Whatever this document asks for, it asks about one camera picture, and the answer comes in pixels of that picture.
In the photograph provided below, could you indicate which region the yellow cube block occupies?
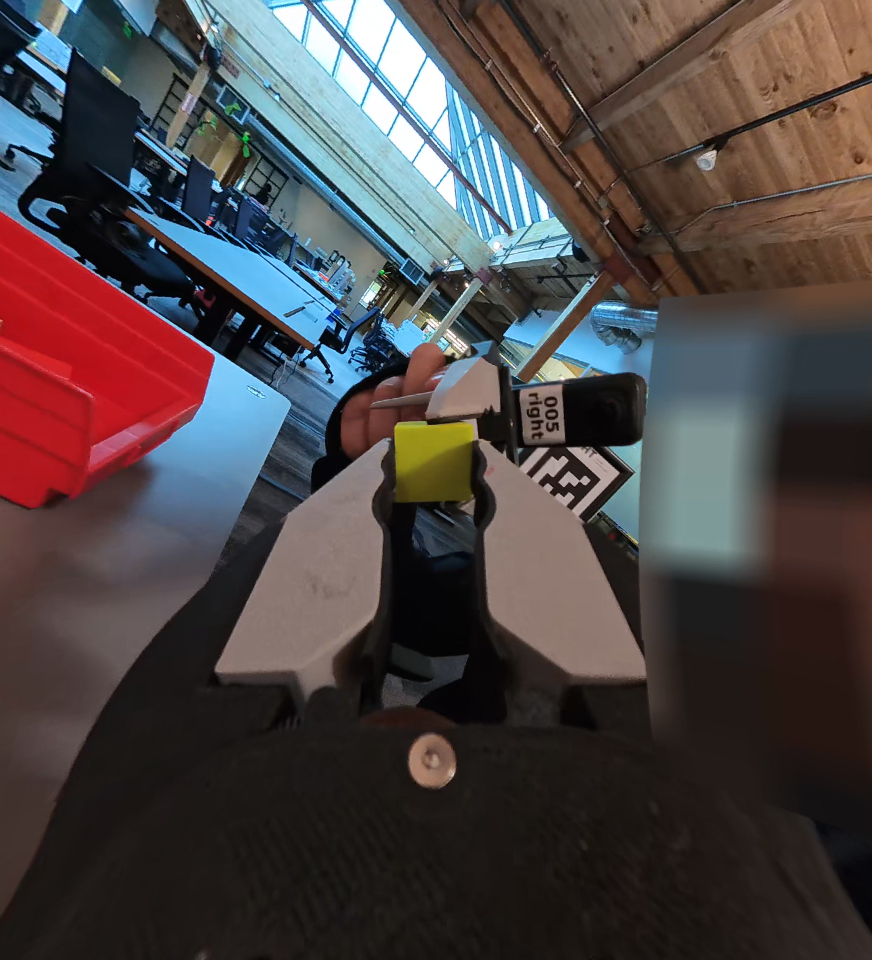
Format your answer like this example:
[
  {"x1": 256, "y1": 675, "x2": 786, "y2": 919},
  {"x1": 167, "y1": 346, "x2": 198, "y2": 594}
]
[{"x1": 393, "y1": 420, "x2": 479, "y2": 504}]

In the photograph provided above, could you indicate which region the person's right hand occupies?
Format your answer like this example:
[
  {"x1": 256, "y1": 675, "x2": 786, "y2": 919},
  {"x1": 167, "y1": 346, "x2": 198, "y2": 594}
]
[{"x1": 344, "y1": 342, "x2": 450, "y2": 460}]

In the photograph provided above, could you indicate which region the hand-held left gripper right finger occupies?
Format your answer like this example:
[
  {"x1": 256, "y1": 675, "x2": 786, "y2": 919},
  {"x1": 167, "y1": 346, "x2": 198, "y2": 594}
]
[{"x1": 472, "y1": 440, "x2": 648, "y2": 689}]

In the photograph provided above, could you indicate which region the white table with wooden edge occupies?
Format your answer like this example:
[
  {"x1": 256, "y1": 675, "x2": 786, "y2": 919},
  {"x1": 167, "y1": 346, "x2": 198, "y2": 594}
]
[{"x1": 122, "y1": 204, "x2": 341, "y2": 355}]

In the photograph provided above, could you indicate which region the red plastic bin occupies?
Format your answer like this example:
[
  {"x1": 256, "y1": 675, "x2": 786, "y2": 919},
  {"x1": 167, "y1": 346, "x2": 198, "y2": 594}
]
[{"x1": 0, "y1": 182, "x2": 217, "y2": 510}]

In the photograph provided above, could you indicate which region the silver ventilation duct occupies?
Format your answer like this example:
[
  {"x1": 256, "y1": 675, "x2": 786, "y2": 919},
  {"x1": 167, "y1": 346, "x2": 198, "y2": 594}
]
[{"x1": 589, "y1": 298, "x2": 660, "y2": 355}]

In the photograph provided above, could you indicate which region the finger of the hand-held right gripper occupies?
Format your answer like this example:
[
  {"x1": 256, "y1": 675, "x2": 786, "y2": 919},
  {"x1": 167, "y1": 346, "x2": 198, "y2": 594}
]
[
  {"x1": 370, "y1": 389, "x2": 443, "y2": 412},
  {"x1": 425, "y1": 357, "x2": 502, "y2": 423}
]

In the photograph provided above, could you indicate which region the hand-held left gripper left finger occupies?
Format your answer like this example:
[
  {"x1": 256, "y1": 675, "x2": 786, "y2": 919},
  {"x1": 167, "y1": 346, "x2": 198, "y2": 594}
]
[{"x1": 214, "y1": 438, "x2": 398, "y2": 710}]

